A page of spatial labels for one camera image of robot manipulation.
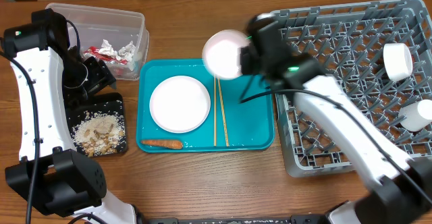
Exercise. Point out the red snack wrapper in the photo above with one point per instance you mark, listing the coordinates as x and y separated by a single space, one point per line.
94 52

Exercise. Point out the small white upturned cup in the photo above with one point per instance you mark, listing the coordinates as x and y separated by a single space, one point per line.
416 116

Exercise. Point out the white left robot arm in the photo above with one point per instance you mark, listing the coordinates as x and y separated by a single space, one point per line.
66 121

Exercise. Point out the black rectangular tray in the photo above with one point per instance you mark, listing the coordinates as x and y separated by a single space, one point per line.
104 103

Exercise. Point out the rice and food scraps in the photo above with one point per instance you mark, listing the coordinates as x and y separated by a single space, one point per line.
100 134

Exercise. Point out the grey dishwasher rack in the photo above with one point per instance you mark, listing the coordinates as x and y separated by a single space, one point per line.
348 39

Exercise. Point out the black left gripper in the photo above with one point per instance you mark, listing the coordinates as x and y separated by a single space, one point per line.
102 77

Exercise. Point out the white tissue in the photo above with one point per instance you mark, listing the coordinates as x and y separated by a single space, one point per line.
107 50

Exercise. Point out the orange carrot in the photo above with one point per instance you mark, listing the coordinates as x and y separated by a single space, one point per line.
170 144

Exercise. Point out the clear plastic waste bin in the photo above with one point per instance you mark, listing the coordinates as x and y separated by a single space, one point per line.
121 29

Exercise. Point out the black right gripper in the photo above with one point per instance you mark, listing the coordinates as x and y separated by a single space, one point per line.
250 67

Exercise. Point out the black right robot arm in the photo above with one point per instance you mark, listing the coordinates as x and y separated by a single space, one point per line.
399 186

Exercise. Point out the crumpled foil ball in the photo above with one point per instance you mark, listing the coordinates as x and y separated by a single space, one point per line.
127 52

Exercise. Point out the right wooden chopstick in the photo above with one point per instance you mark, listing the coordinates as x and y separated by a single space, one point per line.
223 113

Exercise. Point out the large white upturned bowl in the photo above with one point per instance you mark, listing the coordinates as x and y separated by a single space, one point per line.
397 61

